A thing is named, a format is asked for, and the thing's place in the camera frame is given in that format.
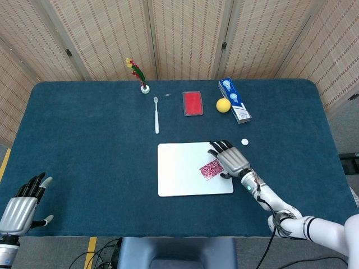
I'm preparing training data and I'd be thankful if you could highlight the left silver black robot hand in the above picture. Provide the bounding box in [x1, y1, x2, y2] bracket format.
[0, 172, 54, 236]

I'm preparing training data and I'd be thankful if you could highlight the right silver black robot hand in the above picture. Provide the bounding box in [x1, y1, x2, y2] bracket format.
[208, 140, 251, 180]

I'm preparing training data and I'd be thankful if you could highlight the red white patterned playing cards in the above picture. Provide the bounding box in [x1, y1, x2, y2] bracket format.
[199, 159, 225, 182]

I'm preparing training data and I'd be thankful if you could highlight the white rectangular board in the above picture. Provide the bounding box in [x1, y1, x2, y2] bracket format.
[157, 141, 234, 198]

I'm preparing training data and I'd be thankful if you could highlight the blue light bulb box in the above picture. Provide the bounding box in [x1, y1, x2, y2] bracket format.
[218, 77, 252, 125]

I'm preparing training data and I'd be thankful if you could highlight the yellow ball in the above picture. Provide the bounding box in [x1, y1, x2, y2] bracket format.
[215, 98, 232, 114]

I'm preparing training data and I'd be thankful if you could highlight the red ink pad case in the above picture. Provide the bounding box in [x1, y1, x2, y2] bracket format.
[182, 91, 205, 117]

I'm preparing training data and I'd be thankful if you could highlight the white toothbrush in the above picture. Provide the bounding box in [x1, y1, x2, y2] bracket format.
[153, 96, 160, 135]

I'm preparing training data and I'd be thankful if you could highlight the blue felt table cloth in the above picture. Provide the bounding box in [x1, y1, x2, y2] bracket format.
[0, 78, 359, 238]

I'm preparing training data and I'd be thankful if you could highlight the blue grey robot torso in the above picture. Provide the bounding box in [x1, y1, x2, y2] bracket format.
[117, 236, 238, 269]

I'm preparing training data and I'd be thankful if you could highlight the colourful feather shuttlecock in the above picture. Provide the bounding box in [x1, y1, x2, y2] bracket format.
[126, 58, 150, 95]

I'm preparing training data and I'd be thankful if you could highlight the white sneaker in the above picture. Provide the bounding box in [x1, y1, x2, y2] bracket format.
[349, 187, 359, 210]

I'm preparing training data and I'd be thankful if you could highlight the woven beige folding screen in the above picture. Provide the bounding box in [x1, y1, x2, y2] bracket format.
[0, 0, 359, 148]

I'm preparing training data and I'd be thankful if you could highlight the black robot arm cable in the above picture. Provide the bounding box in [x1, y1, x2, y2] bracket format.
[254, 175, 284, 269]

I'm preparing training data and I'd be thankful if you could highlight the black floor cable bundle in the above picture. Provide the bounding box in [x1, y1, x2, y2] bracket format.
[68, 238, 123, 269]

